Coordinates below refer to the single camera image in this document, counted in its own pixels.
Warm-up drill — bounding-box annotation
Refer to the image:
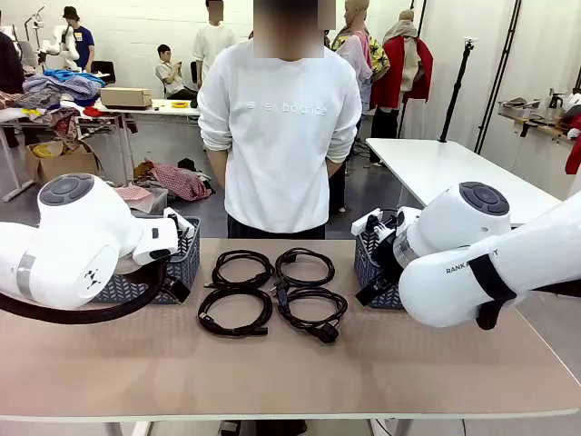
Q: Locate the mannequin with red coat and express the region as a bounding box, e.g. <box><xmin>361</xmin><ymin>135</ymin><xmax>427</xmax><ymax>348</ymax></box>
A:
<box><xmin>369</xmin><ymin>8</ymin><xmax>435</xmax><ymax>140</ymax></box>

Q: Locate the person's left forearm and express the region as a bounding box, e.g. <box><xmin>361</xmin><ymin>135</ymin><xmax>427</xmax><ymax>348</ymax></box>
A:
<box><xmin>326</xmin><ymin>158</ymin><xmax>347</xmax><ymax>183</ymax></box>

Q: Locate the black velcro strap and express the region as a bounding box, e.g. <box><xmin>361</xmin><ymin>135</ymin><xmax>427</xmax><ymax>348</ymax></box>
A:
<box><xmin>467</xmin><ymin>253</ymin><xmax>518</xmax><ymax>332</ymax></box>

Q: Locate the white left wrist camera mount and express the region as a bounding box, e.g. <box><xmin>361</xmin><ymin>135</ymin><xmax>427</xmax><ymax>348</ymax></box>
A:
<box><xmin>162</xmin><ymin>206</ymin><xmax>197</xmax><ymax>244</ymax></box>

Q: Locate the person's right forearm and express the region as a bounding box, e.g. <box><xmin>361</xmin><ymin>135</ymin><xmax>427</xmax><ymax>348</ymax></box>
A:
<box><xmin>206</xmin><ymin>147</ymin><xmax>228</xmax><ymax>190</ymax></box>

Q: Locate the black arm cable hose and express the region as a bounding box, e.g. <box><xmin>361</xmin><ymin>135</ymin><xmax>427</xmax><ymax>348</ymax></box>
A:
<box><xmin>0</xmin><ymin>261</ymin><xmax>170</xmax><ymax>326</ymax></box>
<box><xmin>530</xmin><ymin>282</ymin><xmax>581</xmax><ymax>299</ymax></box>

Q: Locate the pink checked cloth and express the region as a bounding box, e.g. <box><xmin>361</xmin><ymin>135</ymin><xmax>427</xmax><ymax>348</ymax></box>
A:
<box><xmin>113</xmin><ymin>183</ymin><xmax>154</xmax><ymax>202</ymax></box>

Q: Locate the blue-grey plastic basket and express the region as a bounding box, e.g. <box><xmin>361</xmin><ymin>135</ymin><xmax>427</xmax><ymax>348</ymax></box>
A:
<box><xmin>353</xmin><ymin>231</ymin><xmax>409</xmax><ymax>310</ymax></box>
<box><xmin>93</xmin><ymin>216</ymin><xmax>202</xmax><ymax>305</ymax></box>

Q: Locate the black tripod stand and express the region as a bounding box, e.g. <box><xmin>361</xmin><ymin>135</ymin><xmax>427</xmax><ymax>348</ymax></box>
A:
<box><xmin>438</xmin><ymin>38</ymin><xmax>478</xmax><ymax>145</ymax></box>

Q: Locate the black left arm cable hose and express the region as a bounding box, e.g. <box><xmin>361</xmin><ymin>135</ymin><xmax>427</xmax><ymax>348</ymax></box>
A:
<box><xmin>0</xmin><ymin>261</ymin><xmax>170</xmax><ymax>326</ymax></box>

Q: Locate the open cardboard box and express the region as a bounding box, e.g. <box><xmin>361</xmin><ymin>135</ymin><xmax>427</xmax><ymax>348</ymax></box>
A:
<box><xmin>25</xmin><ymin>138</ymin><xmax>104</xmax><ymax>185</ymax></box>

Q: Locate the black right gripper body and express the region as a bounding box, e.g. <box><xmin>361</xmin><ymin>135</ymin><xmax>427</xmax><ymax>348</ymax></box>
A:
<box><xmin>369</xmin><ymin>229</ymin><xmax>405</xmax><ymax>294</ymax></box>

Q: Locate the long white table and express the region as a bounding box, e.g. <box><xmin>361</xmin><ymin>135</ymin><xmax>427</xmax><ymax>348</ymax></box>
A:
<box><xmin>88</xmin><ymin>97</ymin><xmax>204</xmax><ymax>122</ymax></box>

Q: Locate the person in blue shirt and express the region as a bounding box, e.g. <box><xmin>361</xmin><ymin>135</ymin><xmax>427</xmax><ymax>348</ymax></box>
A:
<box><xmin>58</xmin><ymin>5</ymin><xmax>96</xmax><ymax>74</ymax></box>

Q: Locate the black chair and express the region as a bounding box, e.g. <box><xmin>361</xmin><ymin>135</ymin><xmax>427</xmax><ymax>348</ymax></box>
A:
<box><xmin>89</xmin><ymin>60</ymin><xmax>113</xmax><ymax>88</ymax></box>

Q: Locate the black Schuko power cable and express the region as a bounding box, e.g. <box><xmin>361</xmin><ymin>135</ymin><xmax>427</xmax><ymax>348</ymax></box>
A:
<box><xmin>276</xmin><ymin>286</ymin><xmax>350</xmax><ymax>345</ymax></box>
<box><xmin>271</xmin><ymin>247</ymin><xmax>337</xmax><ymax>300</ymax></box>

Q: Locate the white side table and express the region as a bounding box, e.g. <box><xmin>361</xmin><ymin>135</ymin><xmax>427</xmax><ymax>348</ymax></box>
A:
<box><xmin>365</xmin><ymin>137</ymin><xmax>565</xmax><ymax>228</ymax></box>

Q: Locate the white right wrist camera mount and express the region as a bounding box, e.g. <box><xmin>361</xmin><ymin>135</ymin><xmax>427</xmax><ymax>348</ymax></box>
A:
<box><xmin>351</xmin><ymin>206</ymin><xmax>400</xmax><ymax>244</ymax></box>

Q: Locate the standing person in white t-shirt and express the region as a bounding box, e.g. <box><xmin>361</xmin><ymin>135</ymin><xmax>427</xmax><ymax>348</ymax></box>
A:
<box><xmin>191</xmin><ymin>0</ymin><xmax>238</xmax><ymax>92</ymax></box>

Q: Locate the red hanging cloth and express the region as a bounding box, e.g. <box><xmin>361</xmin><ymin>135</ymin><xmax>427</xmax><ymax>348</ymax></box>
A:
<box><xmin>564</xmin><ymin>113</ymin><xmax>581</xmax><ymax>177</ymax></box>

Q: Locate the red checked clothes heap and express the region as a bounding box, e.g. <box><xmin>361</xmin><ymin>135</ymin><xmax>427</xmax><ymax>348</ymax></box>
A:
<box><xmin>133</xmin><ymin>157</ymin><xmax>218</xmax><ymax>201</ymax></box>

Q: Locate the person in dark clothes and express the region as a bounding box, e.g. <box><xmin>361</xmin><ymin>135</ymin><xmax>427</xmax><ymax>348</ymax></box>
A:
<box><xmin>0</xmin><ymin>11</ymin><xmax>26</xmax><ymax>94</ymax></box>

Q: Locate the wall shelf with items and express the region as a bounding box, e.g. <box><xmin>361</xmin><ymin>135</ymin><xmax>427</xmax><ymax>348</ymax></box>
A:
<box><xmin>497</xmin><ymin>88</ymin><xmax>581</xmax><ymax>140</ymax></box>

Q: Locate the flat cardboard box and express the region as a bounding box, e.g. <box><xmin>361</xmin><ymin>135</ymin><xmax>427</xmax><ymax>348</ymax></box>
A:
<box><xmin>98</xmin><ymin>86</ymin><xmax>153</xmax><ymax>110</ymax></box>

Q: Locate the seated person with phone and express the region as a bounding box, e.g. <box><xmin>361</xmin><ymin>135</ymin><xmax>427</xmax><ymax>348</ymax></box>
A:
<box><xmin>155</xmin><ymin>44</ymin><xmax>197</xmax><ymax>101</ymax></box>

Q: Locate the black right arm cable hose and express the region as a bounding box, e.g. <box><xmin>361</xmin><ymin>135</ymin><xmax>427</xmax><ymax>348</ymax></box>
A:
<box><xmin>530</xmin><ymin>282</ymin><xmax>581</xmax><ymax>299</ymax></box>

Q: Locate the person in white sweatshirt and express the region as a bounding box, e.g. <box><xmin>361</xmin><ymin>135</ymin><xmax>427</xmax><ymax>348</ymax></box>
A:
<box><xmin>197</xmin><ymin>0</ymin><xmax>364</xmax><ymax>241</ymax></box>

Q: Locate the black double pole stand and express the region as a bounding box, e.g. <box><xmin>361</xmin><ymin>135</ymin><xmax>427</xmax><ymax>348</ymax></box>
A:
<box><xmin>473</xmin><ymin>0</ymin><xmax>523</xmax><ymax>155</ymax></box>

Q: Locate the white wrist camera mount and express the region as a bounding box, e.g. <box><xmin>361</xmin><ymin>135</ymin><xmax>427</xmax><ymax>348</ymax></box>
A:
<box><xmin>162</xmin><ymin>206</ymin><xmax>197</xmax><ymax>244</ymax></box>
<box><xmin>351</xmin><ymin>206</ymin><xmax>400</xmax><ymax>244</ymax></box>

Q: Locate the black braided USB cable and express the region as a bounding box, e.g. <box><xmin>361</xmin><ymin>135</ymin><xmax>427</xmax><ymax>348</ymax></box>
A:
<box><xmin>211</xmin><ymin>249</ymin><xmax>276</xmax><ymax>290</ymax></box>

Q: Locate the pile of colourful clothes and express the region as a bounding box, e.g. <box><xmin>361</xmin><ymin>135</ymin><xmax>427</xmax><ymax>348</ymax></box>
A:
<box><xmin>0</xmin><ymin>67</ymin><xmax>109</xmax><ymax>137</ymax></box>

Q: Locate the clear plastic bin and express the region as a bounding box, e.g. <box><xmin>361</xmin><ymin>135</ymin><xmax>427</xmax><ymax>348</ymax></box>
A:
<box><xmin>115</xmin><ymin>186</ymin><xmax>170</xmax><ymax>215</ymax></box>

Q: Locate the mannequin with colourful shirts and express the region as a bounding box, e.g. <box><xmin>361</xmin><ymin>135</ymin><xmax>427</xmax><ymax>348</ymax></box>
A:
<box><xmin>330</xmin><ymin>0</ymin><xmax>392</xmax><ymax>114</ymax></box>

